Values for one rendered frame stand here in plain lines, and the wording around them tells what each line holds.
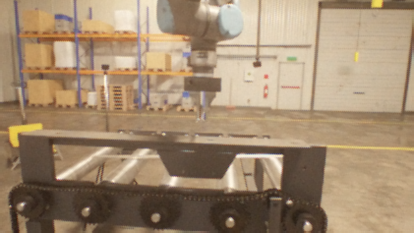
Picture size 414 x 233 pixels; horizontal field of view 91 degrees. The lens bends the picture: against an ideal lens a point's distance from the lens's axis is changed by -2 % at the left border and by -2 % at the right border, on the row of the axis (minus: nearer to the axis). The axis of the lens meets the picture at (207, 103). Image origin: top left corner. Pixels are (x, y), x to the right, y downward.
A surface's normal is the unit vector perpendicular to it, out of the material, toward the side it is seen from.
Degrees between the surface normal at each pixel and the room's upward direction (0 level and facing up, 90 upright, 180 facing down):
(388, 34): 90
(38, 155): 90
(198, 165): 90
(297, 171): 90
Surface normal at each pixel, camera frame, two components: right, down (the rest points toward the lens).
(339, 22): -0.07, 0.12
